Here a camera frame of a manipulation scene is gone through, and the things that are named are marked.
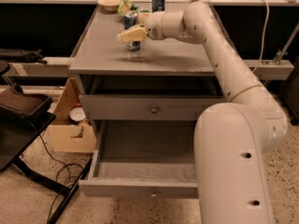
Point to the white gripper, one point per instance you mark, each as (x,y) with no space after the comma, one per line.
(154,25)

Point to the red bull can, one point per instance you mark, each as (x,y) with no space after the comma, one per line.
(129,21)

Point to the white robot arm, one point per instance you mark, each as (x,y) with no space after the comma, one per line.
(229,138)

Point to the grey wooden drawer cabinet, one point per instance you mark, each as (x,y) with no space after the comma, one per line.
(103,65)

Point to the brass upper drawer knob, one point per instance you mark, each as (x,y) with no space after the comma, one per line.
(154,110)

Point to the closed grey upper drawer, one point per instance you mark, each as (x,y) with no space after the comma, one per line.
(135,107)

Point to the open grey middle drawer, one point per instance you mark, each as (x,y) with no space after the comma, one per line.
(134,158)

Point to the green chip bag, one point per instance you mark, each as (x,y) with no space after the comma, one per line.
(127,6)

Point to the white bowl on cabinet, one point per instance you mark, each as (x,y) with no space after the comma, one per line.
(109,5)

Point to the white bowl in box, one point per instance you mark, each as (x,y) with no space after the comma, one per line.
(77,114)

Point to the black object on ledge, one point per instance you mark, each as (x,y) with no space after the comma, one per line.
(22,56)

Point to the cardboard box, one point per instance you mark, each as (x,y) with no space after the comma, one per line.
(67,135)

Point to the black side table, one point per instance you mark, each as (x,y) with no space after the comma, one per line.
(18,133)

